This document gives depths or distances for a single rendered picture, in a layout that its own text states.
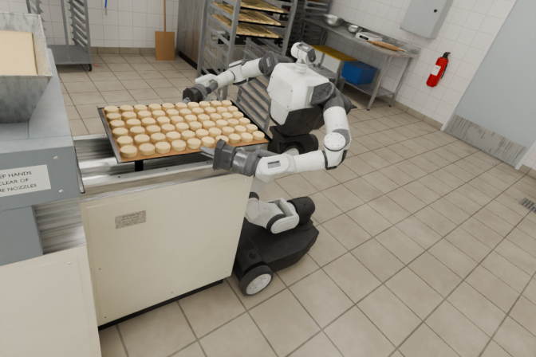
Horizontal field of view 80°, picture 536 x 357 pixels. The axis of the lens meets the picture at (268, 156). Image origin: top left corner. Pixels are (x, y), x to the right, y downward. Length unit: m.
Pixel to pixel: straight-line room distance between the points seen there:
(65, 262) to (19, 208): 0.24
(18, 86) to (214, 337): 1.42
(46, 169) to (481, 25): 5.08
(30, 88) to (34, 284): 0.57
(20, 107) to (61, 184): 0.20
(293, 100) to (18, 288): 1.14
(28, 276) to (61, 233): 0.13
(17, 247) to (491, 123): 5.12
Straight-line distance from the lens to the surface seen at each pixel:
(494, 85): 5.25
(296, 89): 1.42
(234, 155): 1.16
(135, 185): 1.24
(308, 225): 2.22
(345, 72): 5.52
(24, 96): 0.93
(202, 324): 1.88
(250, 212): 1.73
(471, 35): 5.34
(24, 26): 1.42
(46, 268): 1.14
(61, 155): 0.89
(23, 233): 1.03
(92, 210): 1.26
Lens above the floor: 1.64
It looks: 31 degrees down
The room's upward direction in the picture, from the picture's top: 14 degrees clockwise
